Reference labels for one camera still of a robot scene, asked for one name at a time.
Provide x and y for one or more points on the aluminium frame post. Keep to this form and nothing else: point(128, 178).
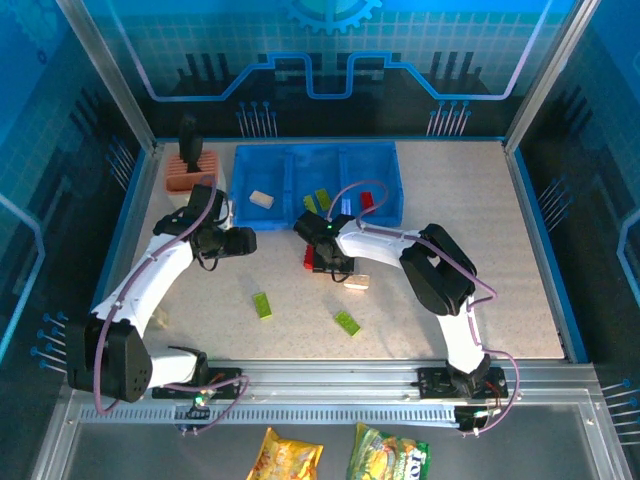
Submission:
point(110, 75)
point(550, 75)

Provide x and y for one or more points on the orange and white utensil holder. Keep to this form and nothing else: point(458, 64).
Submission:
point(177, 175)

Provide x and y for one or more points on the black utensil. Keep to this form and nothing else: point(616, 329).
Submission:
point(190, 145)

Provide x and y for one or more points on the green lego brick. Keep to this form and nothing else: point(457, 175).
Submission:
point(323, 198)
point(310, 203)
point(347, 323)
point(262, 306)

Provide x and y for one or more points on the blue three-compartment tray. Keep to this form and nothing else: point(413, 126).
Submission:
point(285, 175)

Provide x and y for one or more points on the yellow snack bag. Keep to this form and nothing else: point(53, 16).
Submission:
point(285, 455)

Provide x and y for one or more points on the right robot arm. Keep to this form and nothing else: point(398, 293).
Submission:
point(380, 245)

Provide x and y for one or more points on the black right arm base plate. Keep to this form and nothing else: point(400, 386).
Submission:
point(432, 382)

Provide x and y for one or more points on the green snack bag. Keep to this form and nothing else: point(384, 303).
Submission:
point(387, 455)

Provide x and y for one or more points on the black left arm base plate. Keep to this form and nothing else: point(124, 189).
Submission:
point(226, 380)

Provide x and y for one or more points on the small controller board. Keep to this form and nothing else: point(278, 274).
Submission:
point(201, 400)
point(475, 417)

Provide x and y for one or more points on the long white lego brick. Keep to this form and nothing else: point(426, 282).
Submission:
point(357, 282)
point(261, 198)

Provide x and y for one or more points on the aluminium mounting rail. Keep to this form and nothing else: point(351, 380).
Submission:
point(325, 375)

